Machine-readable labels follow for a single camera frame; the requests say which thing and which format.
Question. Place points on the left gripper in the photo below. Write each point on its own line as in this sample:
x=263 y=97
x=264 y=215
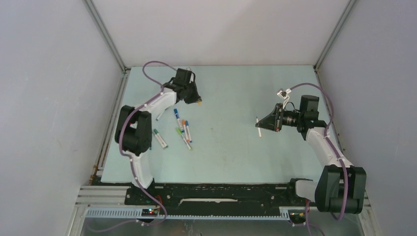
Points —
x=195 y=98

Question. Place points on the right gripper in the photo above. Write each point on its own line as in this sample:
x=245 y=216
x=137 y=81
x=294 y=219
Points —
x=272 y=121

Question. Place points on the yellow pen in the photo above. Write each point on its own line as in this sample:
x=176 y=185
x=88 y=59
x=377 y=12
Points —
x=259 y=130

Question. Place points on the large blue marker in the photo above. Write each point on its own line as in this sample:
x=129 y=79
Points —
x=179 y=120

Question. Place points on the light green pen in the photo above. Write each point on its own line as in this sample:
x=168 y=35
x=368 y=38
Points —
x=183 y=138

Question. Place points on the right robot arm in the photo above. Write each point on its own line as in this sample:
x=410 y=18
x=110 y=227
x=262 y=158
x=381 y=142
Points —
x=341 y=186

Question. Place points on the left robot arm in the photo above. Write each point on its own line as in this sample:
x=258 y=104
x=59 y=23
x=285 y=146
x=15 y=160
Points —
x=134 y=130

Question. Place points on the orange cap marker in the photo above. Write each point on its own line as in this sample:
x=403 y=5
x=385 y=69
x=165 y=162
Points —
x=185 y=130

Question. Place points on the green cap marker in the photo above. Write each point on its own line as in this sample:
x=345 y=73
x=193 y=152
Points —
x=160 y=139

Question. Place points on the right controller board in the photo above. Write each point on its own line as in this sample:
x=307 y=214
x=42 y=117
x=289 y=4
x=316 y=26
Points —
x=297 y=215

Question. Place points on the controller board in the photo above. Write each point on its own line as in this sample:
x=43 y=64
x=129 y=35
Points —
x=148 y=212
x=297 y=215

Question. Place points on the left controller board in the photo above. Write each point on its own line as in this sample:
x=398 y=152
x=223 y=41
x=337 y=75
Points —
x=148 y=212

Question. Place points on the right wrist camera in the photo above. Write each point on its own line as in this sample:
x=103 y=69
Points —
x=284 y=95

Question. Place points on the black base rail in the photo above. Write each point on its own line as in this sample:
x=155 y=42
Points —
x=206 y=199

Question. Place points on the white cable duct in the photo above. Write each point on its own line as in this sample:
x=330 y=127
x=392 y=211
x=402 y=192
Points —
x=136 y=213

